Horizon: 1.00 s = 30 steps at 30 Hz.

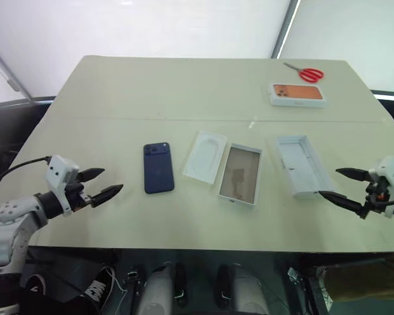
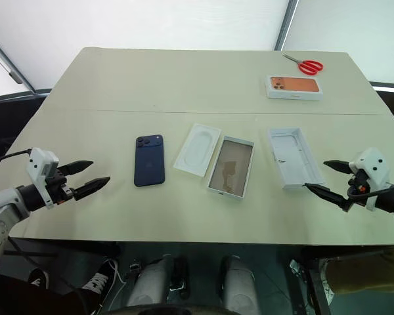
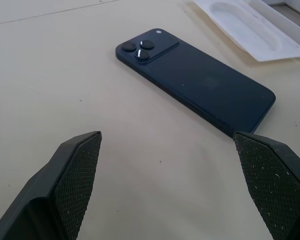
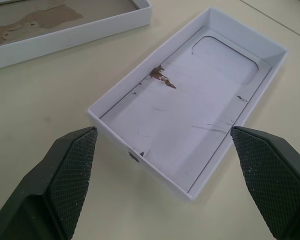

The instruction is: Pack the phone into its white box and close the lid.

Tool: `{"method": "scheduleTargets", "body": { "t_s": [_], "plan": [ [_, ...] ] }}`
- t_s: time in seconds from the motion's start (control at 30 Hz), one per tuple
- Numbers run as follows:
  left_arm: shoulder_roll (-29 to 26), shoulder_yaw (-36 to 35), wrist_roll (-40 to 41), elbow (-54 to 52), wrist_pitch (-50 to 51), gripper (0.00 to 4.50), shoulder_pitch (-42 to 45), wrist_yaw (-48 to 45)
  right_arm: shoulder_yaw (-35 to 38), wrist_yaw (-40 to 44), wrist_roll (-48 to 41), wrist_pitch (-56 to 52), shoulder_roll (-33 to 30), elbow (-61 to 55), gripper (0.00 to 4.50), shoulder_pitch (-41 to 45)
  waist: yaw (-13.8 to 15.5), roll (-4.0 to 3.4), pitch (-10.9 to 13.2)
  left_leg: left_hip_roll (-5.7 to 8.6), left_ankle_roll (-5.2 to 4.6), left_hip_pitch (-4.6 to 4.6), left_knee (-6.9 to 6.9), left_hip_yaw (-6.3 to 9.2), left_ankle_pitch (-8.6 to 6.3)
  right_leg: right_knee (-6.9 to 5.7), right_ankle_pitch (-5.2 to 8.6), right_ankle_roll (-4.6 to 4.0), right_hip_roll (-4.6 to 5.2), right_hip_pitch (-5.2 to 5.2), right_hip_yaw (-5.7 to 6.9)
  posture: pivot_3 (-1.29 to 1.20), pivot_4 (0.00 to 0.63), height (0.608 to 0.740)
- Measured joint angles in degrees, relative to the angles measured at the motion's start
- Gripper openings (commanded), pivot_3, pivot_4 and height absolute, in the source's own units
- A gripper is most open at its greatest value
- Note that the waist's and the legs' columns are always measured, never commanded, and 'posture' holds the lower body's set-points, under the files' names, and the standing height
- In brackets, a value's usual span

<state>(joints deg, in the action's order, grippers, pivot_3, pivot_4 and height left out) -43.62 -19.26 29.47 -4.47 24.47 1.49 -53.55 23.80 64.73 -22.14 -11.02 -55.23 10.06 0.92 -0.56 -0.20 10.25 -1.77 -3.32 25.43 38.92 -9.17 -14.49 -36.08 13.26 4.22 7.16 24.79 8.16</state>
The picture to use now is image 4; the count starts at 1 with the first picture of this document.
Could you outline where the blue phone box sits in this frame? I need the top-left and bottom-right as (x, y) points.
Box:
(0, 0), (154, 72)

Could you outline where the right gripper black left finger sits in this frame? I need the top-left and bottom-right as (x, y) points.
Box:
(0, 126), (99, 240)

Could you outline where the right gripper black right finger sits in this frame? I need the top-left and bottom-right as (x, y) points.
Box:
(230, 125), (300, 240)

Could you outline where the white open phone box base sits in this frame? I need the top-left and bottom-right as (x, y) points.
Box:
(86, 7), (290, 202)

